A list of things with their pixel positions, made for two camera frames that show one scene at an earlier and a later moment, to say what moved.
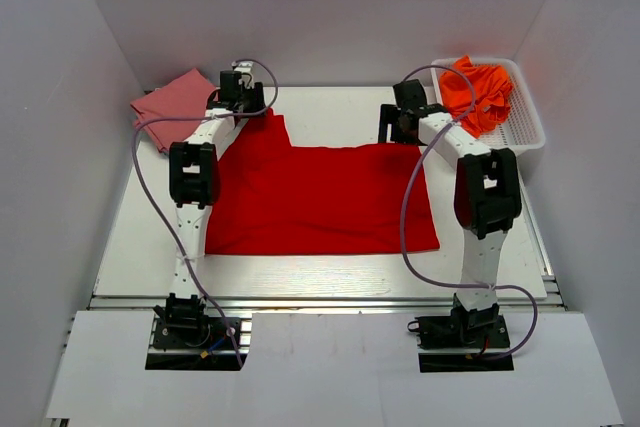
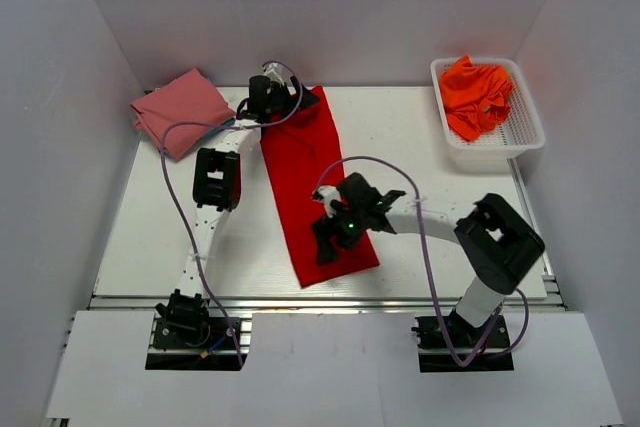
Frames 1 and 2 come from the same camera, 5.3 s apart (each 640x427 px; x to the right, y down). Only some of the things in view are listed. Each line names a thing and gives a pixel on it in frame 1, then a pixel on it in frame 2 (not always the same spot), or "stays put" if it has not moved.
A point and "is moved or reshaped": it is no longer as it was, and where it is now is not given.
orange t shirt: x=476 y=94 stays put
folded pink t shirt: x=183 y=97 stays put
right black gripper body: x=402 y=114 to x=352 y=226
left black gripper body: x=247 y=98 to x=281 y=93
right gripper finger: x=388 y=115 to x=326 y=252
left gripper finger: x=259 y=104 to x=308 y=98
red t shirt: x=276 y=198 is moved or reshaped
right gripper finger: x=406 y=134 to x=325 y=227
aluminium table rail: x=549 y=300 stays put
